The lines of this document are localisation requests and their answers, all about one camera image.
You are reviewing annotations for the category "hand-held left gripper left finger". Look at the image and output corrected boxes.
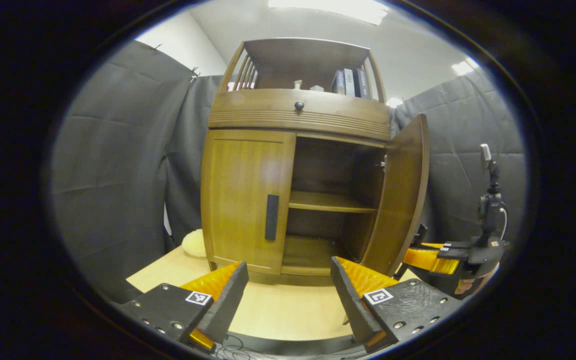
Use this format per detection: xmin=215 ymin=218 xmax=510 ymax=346
xmin=118 ymin=261 xmax=250 ymax=351

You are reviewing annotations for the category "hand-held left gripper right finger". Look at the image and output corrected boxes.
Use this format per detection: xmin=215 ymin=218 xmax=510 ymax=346
xmin=330 ymin=256 xmax=464 ymax=353

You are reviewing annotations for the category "wooden cabinet door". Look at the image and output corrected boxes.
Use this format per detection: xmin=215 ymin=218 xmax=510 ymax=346
xmin=200 ymin=129 xmax=297 ymax=276
xmin=360 ymin=113 xmax=430 ymax=278

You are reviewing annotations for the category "wooden double-door shoe cabinet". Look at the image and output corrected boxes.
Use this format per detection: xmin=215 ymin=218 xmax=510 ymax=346
xmin=200 ymin=37 xmax=393 ymax=288

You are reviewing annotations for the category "cream round object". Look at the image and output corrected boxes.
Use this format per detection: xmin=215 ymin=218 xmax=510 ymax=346
xmin=182 ymin=229 xmax=208 ymax=258

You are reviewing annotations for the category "wooden inner shelf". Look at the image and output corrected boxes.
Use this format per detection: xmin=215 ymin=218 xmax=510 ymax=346
xmin=288 ymin=190 xmax=379 ymax=215

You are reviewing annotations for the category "black backdrop cloth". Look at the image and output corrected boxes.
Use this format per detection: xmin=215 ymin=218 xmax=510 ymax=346
xmin=50 ymin=40 xmax=526 ymax=303

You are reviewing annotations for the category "black left door handle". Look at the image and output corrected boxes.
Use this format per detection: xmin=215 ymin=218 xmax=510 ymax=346
xmin=264 ymin=194 xmax=280 ymax=242

